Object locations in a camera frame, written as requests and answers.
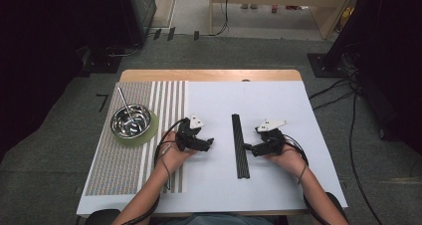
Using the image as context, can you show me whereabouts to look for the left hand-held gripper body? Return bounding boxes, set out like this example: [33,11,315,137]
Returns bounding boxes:
[175,114,205,152]

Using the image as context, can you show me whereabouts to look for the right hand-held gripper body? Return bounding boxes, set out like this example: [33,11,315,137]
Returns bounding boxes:
[255,118,289,156]

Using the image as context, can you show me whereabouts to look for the row of black chopsticks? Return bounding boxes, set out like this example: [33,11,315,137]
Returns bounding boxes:
[231,112,251,180]

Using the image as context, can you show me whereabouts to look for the stainless steel bowl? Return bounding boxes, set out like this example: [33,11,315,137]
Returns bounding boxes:
[109,104,153,140]

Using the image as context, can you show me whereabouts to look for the person's left hand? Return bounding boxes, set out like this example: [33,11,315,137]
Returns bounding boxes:
[155,130,197,175]

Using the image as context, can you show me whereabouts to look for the person's right hand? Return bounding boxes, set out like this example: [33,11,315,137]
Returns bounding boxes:
[265,143,307,179]

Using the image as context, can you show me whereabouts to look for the white table board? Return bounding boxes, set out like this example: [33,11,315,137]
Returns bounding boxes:
[76,80,349,217]

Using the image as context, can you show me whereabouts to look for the wooden table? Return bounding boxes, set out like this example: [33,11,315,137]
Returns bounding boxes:
[79,69,309,219]

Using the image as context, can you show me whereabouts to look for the person's blue trousers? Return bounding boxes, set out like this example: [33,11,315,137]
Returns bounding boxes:
[158,212,277,225]

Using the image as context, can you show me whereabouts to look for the metal rod in bowl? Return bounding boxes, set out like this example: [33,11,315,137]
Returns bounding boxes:
[116,86,137,125]

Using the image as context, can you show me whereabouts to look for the striped woven placemat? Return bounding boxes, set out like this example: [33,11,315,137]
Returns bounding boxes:
[85,80,189,197]

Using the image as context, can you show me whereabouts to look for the black stand base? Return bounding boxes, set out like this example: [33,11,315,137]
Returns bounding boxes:
[81,45,123,76]
[307,52,350,80]

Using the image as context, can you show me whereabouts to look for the black chair armrest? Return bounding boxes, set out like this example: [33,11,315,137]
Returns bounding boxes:
[84,208,122,225]
[325,191,350,225]

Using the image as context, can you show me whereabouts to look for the dark glass-front cabinet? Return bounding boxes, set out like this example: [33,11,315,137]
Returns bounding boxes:
[125,0,158,46]

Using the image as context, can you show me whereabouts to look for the yellow object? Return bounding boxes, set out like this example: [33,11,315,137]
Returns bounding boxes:
[338,6,353,29]

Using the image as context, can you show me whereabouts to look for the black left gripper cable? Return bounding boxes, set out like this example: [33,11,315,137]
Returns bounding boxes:
[120,117,191,225]

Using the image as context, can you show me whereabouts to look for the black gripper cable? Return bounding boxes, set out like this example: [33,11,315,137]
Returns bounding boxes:
[283,133,332,225]
[120,117,191,225]

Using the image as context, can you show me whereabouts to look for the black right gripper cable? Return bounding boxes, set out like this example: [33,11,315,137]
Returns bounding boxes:
[283,133,332,225]

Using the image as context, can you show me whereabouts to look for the grey left wrist cord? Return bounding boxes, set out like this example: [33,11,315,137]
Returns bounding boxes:
[160,144,173,192]

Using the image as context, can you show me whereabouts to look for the grey wrist cord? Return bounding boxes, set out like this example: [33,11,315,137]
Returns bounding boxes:
[160,144,173,192]
[297,163,309,186]

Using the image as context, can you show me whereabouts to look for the grey right wrist cord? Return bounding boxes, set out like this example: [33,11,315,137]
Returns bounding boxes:
[297,163,309,186]

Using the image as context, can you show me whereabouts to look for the long black floor cable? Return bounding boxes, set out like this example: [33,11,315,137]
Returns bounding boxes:
[348,91,385,225]

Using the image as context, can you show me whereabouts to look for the black hanging cable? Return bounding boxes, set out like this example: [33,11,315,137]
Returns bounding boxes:
[200,0,231,38]

